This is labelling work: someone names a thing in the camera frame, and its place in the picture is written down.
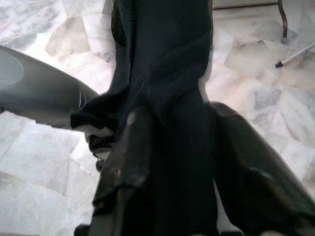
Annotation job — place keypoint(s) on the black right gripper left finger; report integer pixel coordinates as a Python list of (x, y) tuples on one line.
[(133, 147)]

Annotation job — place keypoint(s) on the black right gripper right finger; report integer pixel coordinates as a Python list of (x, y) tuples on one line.
[(246, 184)]

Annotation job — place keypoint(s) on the plain black garment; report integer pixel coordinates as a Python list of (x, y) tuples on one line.
[(167, 73)]

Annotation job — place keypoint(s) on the grey robot right leg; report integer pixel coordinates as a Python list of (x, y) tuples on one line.
[(44, 93)]

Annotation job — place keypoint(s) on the silver metal clothes rack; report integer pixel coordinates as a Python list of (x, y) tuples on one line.
[(295, 54)]

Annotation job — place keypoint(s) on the marble folding table red edge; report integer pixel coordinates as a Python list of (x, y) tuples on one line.
[(284, 22)]

